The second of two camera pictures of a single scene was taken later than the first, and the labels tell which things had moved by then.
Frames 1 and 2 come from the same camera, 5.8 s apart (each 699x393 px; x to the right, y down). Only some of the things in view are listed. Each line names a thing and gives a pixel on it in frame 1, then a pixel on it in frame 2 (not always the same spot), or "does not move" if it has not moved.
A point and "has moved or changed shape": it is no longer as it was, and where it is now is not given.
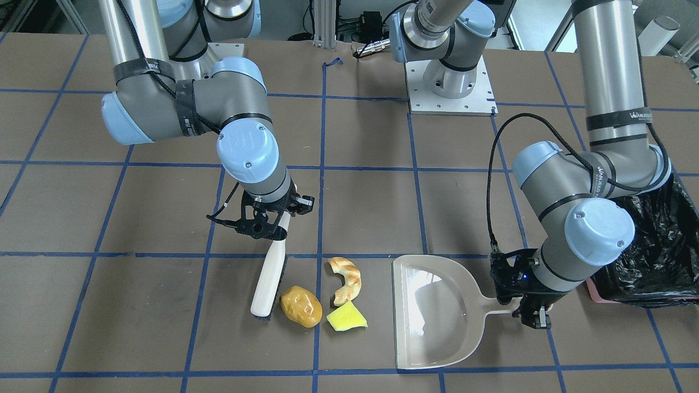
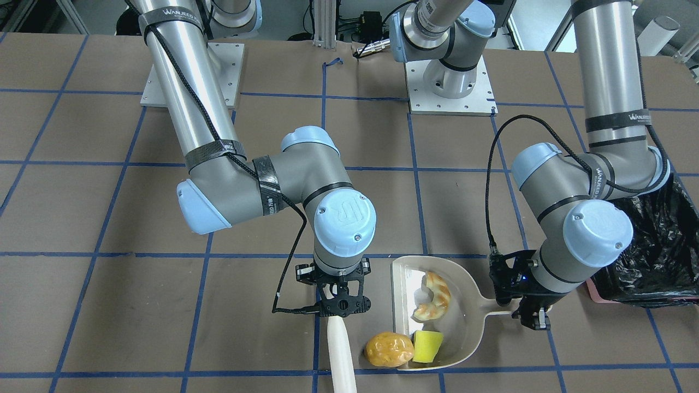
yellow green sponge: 346,317 to 426,345
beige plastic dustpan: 439,310 does not move
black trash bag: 661,265 does not move
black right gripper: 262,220 to 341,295
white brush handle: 266,295 to 342,368
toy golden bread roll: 301,307 to 389,349
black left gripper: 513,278 does not move
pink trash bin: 588,280 does not move
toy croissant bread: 351,277 has moved or changed shape
